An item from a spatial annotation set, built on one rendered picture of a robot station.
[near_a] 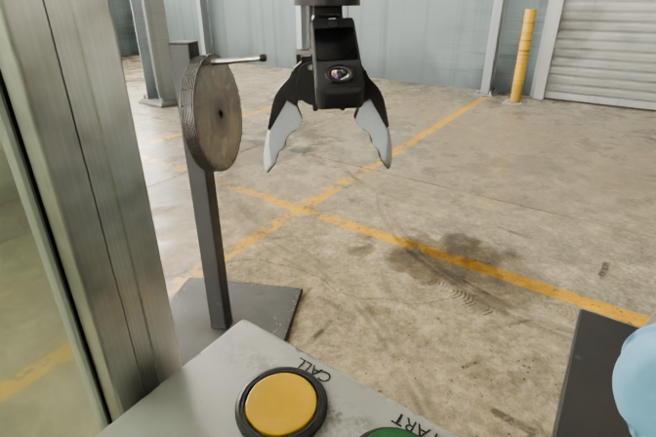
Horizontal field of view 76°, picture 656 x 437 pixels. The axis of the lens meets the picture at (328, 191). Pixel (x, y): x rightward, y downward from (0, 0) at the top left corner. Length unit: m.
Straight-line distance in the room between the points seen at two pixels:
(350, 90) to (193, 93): 0.77
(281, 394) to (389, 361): 1.27
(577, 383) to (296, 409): 0.35
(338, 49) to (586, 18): 5.31
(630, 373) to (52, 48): 0.32
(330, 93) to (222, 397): 0.25
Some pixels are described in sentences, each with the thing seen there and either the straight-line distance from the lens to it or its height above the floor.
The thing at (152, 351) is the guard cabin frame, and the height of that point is 0.91.
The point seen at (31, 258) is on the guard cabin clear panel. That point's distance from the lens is 0.25.
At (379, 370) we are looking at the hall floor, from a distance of 1.50.
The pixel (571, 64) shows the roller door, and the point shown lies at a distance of 5.73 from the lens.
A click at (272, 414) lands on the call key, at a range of 0.26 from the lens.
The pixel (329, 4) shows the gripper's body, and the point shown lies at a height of 1.10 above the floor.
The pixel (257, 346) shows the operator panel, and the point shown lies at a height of 0.90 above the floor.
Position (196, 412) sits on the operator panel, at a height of 0.90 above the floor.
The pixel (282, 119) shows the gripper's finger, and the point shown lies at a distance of 0.48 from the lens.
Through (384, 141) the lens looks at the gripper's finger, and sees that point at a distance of 0.50.
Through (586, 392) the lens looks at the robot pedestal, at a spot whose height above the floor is 0.75.
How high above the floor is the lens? 1.10
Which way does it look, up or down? 25 degrees down
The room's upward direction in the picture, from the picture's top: straight up
